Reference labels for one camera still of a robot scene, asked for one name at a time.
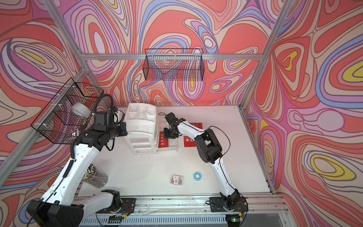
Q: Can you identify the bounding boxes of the red postcard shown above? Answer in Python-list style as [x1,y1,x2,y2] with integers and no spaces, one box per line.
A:
[183,136,196,148]
[158,131,169,148]
[190,123,203,131]

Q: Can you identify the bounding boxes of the white plastic drawer organizer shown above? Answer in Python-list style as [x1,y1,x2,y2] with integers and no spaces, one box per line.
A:
[125,103,159,156]

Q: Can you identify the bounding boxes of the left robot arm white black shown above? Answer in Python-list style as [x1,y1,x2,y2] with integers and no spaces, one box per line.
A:
[26,122,128,227]

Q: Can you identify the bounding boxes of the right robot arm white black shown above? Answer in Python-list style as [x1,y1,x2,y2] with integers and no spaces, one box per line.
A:
[164,113,241,211]

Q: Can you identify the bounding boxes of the white tape roll in basket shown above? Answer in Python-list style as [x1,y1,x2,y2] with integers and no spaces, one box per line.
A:
[71,102,91,118]

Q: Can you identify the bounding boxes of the blue tape roll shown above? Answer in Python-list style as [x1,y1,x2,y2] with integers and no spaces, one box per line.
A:
[193,171,202,182]

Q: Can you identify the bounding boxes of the metal cup with pens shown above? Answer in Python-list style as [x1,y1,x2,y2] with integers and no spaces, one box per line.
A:
[82,164,108,188]

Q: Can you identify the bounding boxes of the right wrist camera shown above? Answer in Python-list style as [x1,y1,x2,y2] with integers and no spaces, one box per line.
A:
[164,113,183,126]

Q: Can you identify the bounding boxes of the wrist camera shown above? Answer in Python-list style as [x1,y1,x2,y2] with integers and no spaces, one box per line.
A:
[164,113,183,126]
[92,107,125,127]

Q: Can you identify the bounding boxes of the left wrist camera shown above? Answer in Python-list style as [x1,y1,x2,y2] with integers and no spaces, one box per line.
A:
[92,107,125,127]

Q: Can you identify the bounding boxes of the black wire basket left wall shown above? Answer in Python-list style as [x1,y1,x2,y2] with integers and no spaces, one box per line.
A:
[31,79,104,144]

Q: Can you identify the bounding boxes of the black wire basket wall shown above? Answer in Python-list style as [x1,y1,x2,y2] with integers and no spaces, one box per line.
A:
[142,48,205,82]
[31,79,104,144]

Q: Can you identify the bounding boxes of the black wire basket back wall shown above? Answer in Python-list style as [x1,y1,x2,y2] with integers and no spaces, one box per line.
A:
[142,48,205,82]

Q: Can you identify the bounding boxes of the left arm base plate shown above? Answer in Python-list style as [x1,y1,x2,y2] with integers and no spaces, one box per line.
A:
[97,198,136,214]

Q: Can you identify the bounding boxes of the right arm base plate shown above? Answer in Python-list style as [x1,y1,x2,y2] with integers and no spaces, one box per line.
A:
[206,196,249,214]

